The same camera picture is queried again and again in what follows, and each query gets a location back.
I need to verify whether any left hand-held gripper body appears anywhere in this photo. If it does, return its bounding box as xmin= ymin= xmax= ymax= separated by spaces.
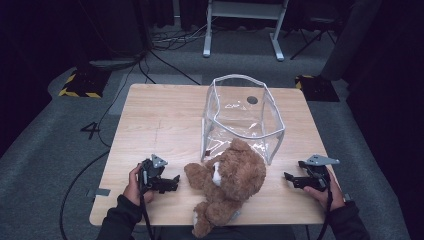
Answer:
xmin=138 ymin=153 xmax=169 ymax=194

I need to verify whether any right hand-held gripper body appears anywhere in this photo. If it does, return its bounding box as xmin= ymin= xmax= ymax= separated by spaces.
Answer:
xmin=305 ymin=153 xmax=341 ymax=193

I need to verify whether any brown teddy bear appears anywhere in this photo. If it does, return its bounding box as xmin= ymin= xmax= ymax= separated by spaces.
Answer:
xmin=183 ymin=137 xmax=268 ymax=239

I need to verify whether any clear plastic zipper bag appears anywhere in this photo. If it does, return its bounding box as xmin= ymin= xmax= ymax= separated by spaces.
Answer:
xmin=200 ymin=73 xmax=286 ymax=166

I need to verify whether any person's right hand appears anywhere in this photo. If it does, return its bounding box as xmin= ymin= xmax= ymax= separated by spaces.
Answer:
xmin=303 ymin=166 xmax=346 ymax=212

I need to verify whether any person's left hand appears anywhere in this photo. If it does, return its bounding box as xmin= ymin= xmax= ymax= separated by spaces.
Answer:
xmin=122 ymin=163 xmax=155 ymax=207

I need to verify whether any grey tape strip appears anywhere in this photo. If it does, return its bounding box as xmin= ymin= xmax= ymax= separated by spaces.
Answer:
xmin=87 ymin=188 xmax=112 ymax=198

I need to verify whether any grey metal stand base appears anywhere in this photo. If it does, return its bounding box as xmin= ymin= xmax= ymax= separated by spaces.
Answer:
xmin=88 ymin=57 xmax=138 ymax=71

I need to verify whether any black tripod stand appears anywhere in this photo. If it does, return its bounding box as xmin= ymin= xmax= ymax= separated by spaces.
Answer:
xmin=284 ymin=16 xmax=338 ymax=61

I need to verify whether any grey curtain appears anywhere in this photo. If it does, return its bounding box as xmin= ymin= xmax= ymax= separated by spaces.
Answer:
xmin=319 ymin=0 xmax=384 ymax=82

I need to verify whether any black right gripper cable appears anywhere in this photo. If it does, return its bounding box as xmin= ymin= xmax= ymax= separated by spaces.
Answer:
xmin=316 ymin=179 xmax=334 ymax=240

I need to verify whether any long black floor cable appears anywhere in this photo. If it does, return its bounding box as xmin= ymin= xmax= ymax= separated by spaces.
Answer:
xmin=59 ymin=49 xmax=149 ymax=240

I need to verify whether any black yellow striped base plate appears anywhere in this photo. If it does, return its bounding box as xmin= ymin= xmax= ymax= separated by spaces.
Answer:
xmin=58 ymin=66 xmax=112 ymax=99
xmin=294 ymin=74 xmax=340 ymax=103

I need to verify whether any bundle of floor cables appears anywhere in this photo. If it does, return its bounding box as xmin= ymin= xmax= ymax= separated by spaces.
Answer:
xmin=151 ymin=19 xmax=209 ymax=52

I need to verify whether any white metal desk frame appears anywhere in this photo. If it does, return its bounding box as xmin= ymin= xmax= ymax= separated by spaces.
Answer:
xmin=202 ymin=0 xmax=290 ymax=62

